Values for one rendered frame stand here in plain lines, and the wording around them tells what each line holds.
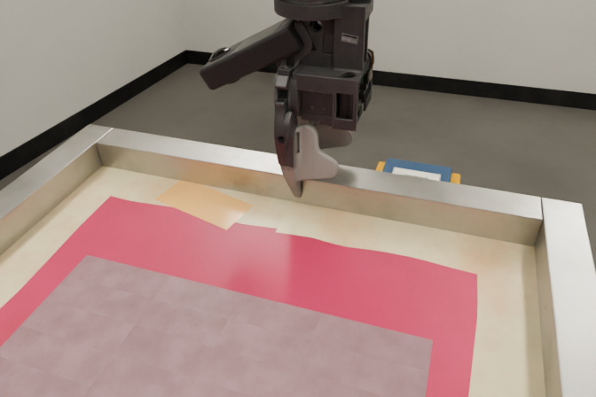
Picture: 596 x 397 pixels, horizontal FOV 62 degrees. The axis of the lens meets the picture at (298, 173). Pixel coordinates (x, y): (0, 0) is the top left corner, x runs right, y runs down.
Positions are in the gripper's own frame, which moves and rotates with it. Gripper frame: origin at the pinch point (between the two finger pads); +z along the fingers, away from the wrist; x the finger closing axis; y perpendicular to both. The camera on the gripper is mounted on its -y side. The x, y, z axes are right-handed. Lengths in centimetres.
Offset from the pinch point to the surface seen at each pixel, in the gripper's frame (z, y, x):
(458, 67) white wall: 113, 15, 301
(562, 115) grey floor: 131, 84, 282
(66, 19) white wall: 57, -200, 181
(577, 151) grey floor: 127, 87, 231
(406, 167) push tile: 11.3, 10.1, 21.1
